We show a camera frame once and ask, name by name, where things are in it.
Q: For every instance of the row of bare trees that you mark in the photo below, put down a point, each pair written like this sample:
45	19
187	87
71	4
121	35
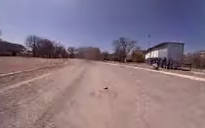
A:
46	48

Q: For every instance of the thin pole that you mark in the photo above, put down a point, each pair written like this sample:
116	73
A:
149	40

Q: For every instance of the white and blue building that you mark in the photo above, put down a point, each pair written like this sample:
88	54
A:
168	51

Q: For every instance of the low building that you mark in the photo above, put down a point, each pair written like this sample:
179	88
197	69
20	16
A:
203	58

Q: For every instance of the bare brown field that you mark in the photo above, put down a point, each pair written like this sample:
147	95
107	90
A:
16	63

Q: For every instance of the brown building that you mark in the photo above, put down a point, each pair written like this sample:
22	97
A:
88	53

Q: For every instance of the pale kerb strip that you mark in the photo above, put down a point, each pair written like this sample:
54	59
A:
176	74

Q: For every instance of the dark building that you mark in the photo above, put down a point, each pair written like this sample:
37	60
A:
6	47

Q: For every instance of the bare tree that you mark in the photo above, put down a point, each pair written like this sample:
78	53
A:
123	48

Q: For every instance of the brown dirt ground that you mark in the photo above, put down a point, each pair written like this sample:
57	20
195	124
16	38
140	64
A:
123	100

